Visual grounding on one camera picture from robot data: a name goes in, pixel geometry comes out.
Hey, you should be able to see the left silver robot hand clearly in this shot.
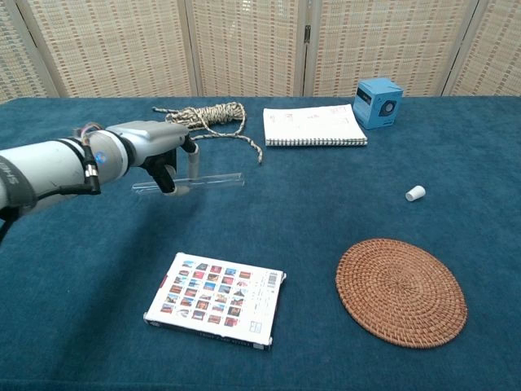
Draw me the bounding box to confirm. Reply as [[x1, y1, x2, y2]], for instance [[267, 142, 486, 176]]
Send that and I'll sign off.
[[106, 120, 201, 197]]

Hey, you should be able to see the clear glass test tube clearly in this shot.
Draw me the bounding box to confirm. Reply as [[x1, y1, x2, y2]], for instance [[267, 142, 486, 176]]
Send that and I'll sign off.
[[132, 172, 246, 193]]

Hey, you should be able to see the small white stopper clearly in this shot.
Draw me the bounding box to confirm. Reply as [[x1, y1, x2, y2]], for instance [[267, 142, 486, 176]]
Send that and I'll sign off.
[[405, 185, 427, 204]]

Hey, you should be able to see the woven bamboo folding screen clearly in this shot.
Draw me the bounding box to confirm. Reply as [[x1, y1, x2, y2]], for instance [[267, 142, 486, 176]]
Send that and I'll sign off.
[[0, 0, 521, 105]]

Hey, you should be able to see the white spiral notebook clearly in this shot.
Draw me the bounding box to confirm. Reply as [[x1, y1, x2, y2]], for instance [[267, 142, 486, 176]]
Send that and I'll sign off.
[[262, 103, 369, 147]]

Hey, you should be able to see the blue fleece table cover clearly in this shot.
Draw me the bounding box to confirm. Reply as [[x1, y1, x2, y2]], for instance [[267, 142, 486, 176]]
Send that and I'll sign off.
[[0, 95, 521, 391]]

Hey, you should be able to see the flat box with picture grid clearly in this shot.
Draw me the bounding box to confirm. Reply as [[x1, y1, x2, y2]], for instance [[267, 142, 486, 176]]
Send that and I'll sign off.
[[142, 252, 287, 354]]

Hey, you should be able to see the blue cardboard box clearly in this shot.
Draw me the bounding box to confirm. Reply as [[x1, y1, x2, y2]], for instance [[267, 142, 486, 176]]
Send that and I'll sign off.
[[352, 77, 404, 130]]

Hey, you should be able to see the round woven rattan coaster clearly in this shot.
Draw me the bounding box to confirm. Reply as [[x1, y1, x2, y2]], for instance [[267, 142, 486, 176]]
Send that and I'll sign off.
[[335, 238, 469, 349]]

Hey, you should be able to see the beige braided rope bundle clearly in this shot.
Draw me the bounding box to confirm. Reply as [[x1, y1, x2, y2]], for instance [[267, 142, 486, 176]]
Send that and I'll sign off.
[[151, 101, 264, 165]]

